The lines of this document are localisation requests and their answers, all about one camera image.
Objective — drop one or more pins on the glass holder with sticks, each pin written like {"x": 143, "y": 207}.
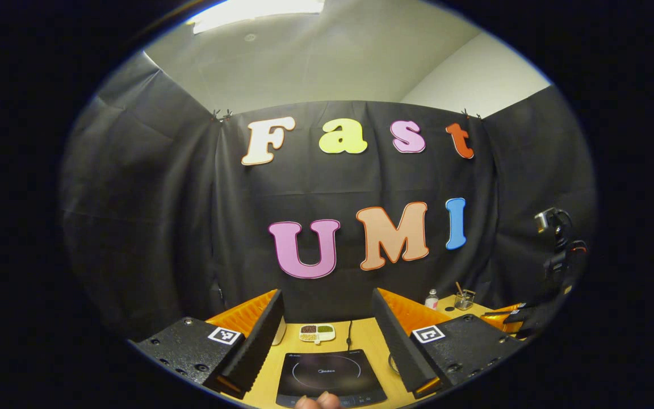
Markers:
{"x": 464, "y": 300}

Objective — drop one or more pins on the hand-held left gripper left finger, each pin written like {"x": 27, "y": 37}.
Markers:
{"x": 259, "y": 341}

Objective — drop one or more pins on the white divided bean plate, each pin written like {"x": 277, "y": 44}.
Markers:
{"x": 317, "y": 333}

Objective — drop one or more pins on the black induction cooktop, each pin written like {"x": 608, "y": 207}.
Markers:
{"x": 327, "y": 372}

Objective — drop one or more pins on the ceiling light panel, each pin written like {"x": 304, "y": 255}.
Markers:
{"x": 253, "y": 11}

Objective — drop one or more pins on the webcam on black stand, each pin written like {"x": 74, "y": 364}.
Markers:
{"x": 560, "y": 250}

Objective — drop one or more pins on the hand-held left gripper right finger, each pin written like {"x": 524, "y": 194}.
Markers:
{"x": 398, "y": 346}

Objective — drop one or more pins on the small white bottle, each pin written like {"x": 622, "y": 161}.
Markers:
{"x": 431, "y": 300}

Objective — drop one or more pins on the black backdrop cloth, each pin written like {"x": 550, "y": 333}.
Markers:
{"x": 156, "y": 216}

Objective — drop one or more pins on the black cloth clip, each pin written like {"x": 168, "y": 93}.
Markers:
{"x": 470, "y": 115}
{"x": 222, "y": 116}

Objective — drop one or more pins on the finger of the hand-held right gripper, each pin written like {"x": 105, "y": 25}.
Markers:
{"x": 503, "y": 318}

